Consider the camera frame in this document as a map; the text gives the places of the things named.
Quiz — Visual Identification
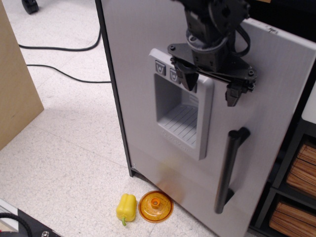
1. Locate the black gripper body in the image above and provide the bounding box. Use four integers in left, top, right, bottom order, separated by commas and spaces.
167, 39, 257, 84

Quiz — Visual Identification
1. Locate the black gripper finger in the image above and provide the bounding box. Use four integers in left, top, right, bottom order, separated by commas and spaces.
225, 82, 255, 107
170, 57, 198, 91

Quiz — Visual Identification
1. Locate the grey toy fridge door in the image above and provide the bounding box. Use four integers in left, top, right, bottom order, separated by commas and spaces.
96, 0, 316, 237

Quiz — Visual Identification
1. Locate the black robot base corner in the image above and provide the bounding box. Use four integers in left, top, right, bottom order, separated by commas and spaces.
0, 208, 62, 237

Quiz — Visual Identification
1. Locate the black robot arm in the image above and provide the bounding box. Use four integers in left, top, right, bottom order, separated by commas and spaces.
168, 0, 257, 107

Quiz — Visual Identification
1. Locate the dark grey fridge cabinet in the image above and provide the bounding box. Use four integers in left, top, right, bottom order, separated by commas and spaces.
250, 0, 316, 237

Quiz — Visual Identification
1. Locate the white countertop edge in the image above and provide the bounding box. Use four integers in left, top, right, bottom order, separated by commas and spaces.
302, 84, 316, 124

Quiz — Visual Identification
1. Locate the woven basket upper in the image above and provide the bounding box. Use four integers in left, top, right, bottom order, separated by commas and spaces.
286, 140, 316, 198

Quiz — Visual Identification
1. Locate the woven basket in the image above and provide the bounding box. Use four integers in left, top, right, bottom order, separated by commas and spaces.
286, 140, 316, 198
269, 201, 316, 237

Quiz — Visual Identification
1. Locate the orange translucent lid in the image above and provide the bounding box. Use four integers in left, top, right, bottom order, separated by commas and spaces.
138, 191, 174, 223

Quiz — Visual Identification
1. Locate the woven basket lower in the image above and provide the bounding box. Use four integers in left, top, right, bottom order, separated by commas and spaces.
269, 201, 316, 237

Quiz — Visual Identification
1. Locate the yellow toy bell pepper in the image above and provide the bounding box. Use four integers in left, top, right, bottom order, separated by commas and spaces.
116, 194, 137, 226

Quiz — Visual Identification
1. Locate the tan wooden board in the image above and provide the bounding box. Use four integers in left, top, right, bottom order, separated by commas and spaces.
0, 3, 44, 149

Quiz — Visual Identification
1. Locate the black caster wheel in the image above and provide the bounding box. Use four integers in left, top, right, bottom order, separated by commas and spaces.
21, 0, 39, 14

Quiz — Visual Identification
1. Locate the black door handle bar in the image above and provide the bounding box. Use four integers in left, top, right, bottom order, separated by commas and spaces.
214, 127, 250, 214

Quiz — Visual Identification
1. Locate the black floor cable upper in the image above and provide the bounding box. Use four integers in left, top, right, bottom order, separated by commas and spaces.
18, 27, 102, 52

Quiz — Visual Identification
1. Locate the black floor cable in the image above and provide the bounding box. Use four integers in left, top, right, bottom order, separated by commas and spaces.
18, 27, 102, 52
26, 64, 112, 84

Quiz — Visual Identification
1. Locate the black floor cable lower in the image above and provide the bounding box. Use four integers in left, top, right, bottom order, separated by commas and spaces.
26, 64, 112, 84

